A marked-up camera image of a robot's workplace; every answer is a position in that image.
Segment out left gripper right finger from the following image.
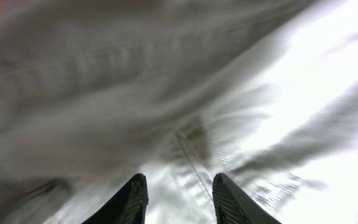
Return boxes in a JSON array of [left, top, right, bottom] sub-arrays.
[[212, 173, 281, 224]]

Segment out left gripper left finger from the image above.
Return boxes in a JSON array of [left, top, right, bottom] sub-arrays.
[[82, 173, 149, 224]]

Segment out khaki green shorts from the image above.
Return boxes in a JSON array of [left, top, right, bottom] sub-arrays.
[[0, 1, 311, 223]]

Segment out white crumpled garment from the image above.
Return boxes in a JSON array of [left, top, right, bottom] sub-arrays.
[[56, 1, 358, 223]]

